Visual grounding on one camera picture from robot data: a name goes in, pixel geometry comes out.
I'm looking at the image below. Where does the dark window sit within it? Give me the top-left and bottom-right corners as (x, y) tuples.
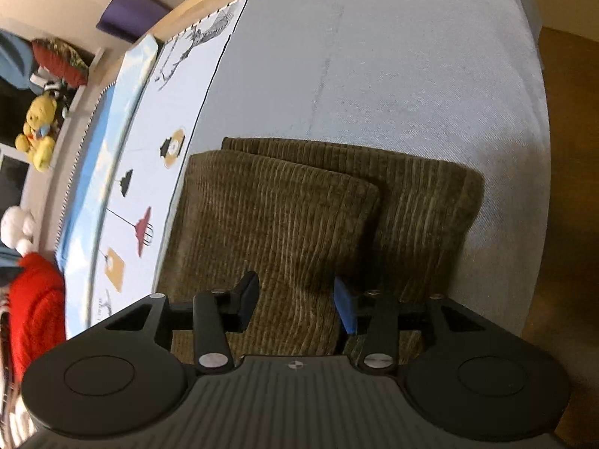
(0, 79), (30, 197)

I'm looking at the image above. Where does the wooden bed frame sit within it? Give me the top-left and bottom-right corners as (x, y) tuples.
(89, 0), (338, 104)

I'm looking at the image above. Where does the red folded blanket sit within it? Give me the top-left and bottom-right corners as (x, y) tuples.
(7, 253), (67, 384)

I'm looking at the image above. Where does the grey mattress with stitched trim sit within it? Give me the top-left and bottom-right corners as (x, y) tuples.
(55, 83), (117, 256)

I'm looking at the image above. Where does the purple box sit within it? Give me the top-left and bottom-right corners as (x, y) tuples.
(96, 0), (171, 40)

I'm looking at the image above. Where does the yellow plush toy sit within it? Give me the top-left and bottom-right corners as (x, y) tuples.
(15, 94), (60, 172)

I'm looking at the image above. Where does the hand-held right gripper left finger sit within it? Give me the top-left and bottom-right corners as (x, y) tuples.
(105, 271), (260, 377)

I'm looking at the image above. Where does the blue hanging cloth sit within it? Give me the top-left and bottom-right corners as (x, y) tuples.
(0, 30), (40, 89)

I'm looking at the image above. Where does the red floral cushion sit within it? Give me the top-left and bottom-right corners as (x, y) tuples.
(32, 39), (89, 89)

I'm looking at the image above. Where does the light blue patterned blanket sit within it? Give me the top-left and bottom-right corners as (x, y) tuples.
(56, 35), (162, 267)

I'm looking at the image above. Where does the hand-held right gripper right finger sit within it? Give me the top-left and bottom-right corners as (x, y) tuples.
(333, 277), (492, 375)

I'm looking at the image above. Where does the black white plush toy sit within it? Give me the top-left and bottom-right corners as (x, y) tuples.
(30, 72), (66, 102)

